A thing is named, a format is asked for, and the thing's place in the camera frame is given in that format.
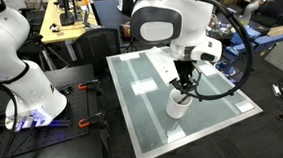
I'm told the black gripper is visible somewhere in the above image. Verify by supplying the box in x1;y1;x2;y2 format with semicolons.
167;58;205;95

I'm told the black pen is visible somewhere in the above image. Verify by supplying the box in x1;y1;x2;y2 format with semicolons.
177;93;191;104

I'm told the white ceramic mug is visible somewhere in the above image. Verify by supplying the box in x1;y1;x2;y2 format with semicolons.
164;87;194;120

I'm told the blue machine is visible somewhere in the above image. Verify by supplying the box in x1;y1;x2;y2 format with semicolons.
212;23;283;85

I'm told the grey power adapter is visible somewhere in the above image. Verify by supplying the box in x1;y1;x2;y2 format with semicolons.
270;82;283;98

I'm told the black mesh chair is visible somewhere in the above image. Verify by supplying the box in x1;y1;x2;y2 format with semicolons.
69;25;124;78

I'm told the orange black bar clamp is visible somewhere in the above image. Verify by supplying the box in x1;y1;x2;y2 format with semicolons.
76;79;105;97
77;111;109;130

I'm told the light wooden desk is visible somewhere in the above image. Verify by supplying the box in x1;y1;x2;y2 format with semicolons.
37;0;100;45

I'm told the black tripod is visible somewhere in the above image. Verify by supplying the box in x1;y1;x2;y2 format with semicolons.
27;32;72;73

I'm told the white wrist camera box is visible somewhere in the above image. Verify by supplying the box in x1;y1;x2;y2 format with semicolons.
144;45;180;89

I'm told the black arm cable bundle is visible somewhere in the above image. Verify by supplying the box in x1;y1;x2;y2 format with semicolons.
139;0;257;106

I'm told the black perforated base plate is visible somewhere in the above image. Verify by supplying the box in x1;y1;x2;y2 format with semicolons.
0;63;105;158

